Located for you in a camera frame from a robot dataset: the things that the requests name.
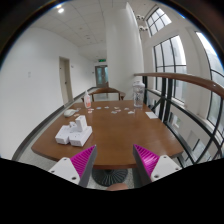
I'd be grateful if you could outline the white paper note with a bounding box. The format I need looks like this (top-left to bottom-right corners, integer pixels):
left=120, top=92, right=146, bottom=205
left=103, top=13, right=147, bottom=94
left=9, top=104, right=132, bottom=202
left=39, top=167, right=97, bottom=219
left=145, top=112, right=158, bottom=119

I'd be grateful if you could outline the black table pedestal base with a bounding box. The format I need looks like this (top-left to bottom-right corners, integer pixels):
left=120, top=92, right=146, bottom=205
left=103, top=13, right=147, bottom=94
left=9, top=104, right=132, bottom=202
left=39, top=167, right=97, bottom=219
left=92, top=169, right=128, bottom=187

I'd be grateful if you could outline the beige door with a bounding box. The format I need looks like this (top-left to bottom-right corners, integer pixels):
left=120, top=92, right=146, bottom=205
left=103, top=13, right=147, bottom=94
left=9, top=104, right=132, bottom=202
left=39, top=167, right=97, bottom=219
left=59, top=57, right=73, bottom=105

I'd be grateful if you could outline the wooden handrail with black railing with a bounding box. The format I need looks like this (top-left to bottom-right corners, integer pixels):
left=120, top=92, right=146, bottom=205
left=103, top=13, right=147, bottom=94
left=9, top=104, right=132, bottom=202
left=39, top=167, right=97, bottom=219
left=135, top=73, right=224, bottom=167

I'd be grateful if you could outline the pale green pouch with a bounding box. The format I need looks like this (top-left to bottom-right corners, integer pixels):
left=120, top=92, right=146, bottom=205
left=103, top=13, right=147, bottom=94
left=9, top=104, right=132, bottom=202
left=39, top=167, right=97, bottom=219
left=64, top=109, right=76, bottom=117

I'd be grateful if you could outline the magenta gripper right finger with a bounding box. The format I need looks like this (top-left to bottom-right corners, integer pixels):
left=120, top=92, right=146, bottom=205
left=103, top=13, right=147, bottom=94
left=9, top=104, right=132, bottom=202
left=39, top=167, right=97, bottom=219
left=133, top=144, right=181, bottom=185

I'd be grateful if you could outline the white power strip back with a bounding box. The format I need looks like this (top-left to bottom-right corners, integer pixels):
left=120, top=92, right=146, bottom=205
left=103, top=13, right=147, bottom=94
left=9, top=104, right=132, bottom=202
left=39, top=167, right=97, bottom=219
left=55, top=125, right=70, bottom=145

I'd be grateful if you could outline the clear water bottle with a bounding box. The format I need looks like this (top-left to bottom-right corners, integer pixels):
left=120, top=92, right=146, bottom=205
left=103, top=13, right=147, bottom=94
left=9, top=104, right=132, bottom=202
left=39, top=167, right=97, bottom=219
left=133, top=81, right=145, bottom=108

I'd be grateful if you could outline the white plug-in charger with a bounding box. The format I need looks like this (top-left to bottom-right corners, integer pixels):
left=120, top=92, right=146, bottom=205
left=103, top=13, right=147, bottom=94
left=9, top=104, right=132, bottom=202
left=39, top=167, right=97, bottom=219
left=69, top=115, right=87, bottom=132

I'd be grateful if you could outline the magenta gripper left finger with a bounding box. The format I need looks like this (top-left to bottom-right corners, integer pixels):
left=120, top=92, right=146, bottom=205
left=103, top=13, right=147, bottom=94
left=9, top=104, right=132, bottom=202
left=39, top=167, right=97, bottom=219
left=49, top=145, right=97, bottom=187

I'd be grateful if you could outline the wooden chair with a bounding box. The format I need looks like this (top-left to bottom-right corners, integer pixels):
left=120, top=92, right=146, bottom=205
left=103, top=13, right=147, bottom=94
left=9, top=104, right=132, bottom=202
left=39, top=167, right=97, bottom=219
left=89, top=87, right=126, bottom=102

